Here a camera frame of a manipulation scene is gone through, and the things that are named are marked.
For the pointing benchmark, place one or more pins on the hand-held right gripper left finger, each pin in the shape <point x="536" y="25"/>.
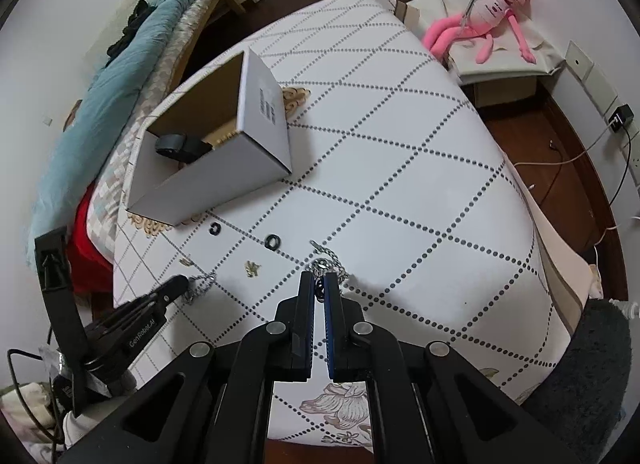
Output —
<point x="311" y="309"/>

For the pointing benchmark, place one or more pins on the black charger plug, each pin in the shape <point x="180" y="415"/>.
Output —
<point x="621" y="117"/>

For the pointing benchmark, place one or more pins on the red cloth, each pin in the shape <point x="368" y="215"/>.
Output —
<point x="92" y="249"/>

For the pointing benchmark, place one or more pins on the white dotted-grid bedspread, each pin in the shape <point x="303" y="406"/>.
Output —
<point x="390" y="224"/>

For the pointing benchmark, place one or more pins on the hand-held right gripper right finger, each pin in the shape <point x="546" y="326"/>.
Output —
<point x="328" y="309"/>

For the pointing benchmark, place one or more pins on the dark grey fuzzy cushion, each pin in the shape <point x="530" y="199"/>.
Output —
<point x="585" y="369"/>

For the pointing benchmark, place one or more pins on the gold leaf-shaped brooch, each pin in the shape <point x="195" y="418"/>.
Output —
<point x="251" y="268"/>

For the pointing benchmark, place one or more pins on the pink plush toy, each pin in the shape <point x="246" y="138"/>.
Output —
<point x="487" y="9"/>

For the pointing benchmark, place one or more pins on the teal blanket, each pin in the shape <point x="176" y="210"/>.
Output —
<point x="105" y="89"/>

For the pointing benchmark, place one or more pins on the white cardboard box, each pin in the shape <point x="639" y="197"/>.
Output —
<point x="250" y="144"/>

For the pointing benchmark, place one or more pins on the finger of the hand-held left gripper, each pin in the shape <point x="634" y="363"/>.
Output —
<point x="170" y="289"/>

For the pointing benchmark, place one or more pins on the wooden nightstand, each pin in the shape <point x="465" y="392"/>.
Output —
<point x="505" y="89"/>

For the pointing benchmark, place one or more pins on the white wall socket plate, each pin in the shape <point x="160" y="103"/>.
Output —
<point x="580" y="63"/>

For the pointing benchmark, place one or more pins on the black cloth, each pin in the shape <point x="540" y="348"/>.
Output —
<point x="129" y="27"/>

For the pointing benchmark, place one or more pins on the black wristband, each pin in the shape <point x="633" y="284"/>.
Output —
<point x="180" y="147"/>

